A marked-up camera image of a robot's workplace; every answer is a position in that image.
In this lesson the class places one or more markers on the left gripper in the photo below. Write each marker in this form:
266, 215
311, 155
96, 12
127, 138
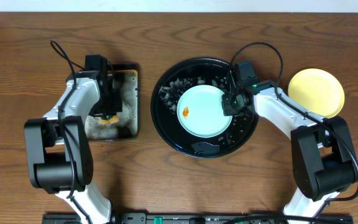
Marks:
105, 111

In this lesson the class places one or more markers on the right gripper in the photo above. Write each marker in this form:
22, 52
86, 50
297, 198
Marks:
228, 109

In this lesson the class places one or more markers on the green and yellow sponge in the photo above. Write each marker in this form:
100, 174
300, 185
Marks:
109, 119

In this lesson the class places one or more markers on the light blue plate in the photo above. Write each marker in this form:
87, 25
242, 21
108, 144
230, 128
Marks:
200, 111

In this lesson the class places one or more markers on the yellow plate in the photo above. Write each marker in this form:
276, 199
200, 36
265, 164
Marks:
318, 91

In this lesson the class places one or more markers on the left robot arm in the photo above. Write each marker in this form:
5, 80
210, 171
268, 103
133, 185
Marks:
58, 152

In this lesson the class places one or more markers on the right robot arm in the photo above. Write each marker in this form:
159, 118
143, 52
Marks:
323, 157

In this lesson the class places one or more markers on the black rectangular water tray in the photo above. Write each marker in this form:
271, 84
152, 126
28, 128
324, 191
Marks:
127, 126

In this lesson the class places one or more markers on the black round tray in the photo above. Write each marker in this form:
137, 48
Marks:
167, 92

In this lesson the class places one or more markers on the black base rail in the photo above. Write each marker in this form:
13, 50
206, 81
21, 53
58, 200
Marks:
142, 218

